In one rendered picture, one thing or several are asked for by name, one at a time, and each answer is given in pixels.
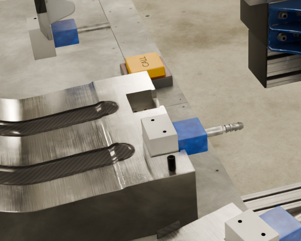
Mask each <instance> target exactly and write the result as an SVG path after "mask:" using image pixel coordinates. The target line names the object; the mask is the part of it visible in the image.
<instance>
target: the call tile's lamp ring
mask: <svg viewBox="0 0 301 241"><path fill-rule="evenodd" d="M160 59H161V61H162V63H163V65H164V66H165V72H166V74H167V75H163V76H158V77H152V78H151V80H155V79H160V78H165V77H171V76H172V75H171V73H170V72H169V70H168V68H167V66H166V64H165V62H164V61H163V59H162V57H161V56H160ZM120 65H121V68H122V70H123V73H124V75H128V72H127V70H126V68H125V65H126V63H122V64H120Z"/></svg>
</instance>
